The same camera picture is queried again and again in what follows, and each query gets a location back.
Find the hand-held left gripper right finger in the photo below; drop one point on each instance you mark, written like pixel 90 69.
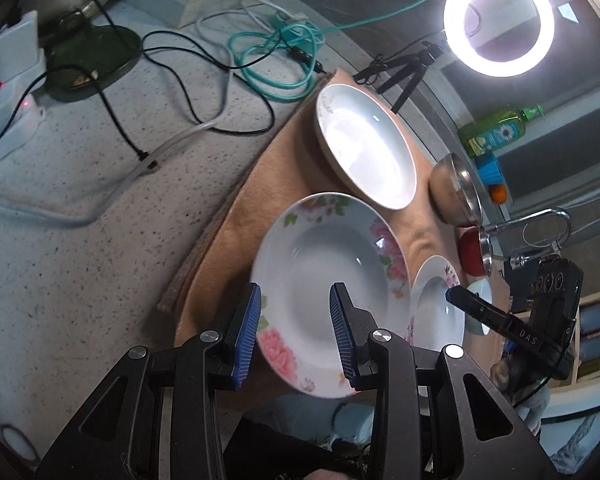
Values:
pixel 342 340

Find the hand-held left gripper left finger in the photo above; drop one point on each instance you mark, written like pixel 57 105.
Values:
pixel 245 335

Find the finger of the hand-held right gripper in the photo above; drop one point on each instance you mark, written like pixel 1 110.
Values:
pixel 485 312

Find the light blue bowl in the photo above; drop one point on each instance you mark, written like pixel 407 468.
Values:
pixel 480 291

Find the small floral plate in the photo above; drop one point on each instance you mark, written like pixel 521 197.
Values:
pixel 437 305

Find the large floral plate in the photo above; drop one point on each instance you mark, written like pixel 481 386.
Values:
pixel 310 255

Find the stainless steel bowl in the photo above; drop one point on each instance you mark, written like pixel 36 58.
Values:
pixel 455 185

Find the red bowl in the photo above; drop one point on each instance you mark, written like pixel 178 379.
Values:
pixel 470 252

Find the chrome faucet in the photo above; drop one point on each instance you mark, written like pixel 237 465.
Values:
pixel 530 218

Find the orange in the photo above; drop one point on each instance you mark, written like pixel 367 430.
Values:
pixel 499 194

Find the blue ribbed cup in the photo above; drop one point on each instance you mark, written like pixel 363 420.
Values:
pixel 490 167

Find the tan cloth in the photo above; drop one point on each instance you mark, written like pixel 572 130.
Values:
pixel 280 170

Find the green dish soap bottle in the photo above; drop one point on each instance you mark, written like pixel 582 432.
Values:
pixel 490 132

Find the plain white bowl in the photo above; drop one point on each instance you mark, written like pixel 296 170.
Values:
pixel 365 145

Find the black tripod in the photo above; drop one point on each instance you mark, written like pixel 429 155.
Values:
pixel 405 77

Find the dark green round base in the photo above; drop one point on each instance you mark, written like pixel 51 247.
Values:
pixel 107 52

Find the white power strip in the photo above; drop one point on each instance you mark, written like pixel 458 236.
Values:
pixel 10 120

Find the white power adapter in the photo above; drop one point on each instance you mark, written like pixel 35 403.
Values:
pixel 17 45

